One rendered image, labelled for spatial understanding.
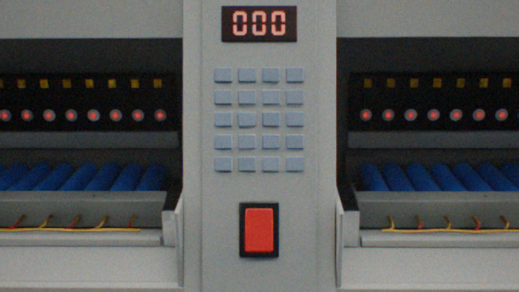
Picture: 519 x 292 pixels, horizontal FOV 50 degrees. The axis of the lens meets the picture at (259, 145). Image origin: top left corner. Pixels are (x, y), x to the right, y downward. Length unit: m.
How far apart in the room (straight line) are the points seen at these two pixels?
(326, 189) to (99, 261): 0.16
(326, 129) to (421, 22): 0.09
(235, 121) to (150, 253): 0.12
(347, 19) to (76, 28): 0.17
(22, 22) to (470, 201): 0.33
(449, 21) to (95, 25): 0.22
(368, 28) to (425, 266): 0.16
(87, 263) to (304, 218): 0.15
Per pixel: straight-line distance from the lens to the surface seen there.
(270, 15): 0.35
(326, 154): 0.35
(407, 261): 0.39
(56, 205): 0.44
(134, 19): 0.37
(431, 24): 0.38
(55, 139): 0.55
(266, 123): 0.34
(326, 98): 0.35
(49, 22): 0.39
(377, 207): 0.42
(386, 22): 0.37
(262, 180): 0.34
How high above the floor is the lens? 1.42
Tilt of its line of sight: level
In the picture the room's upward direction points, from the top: straight up
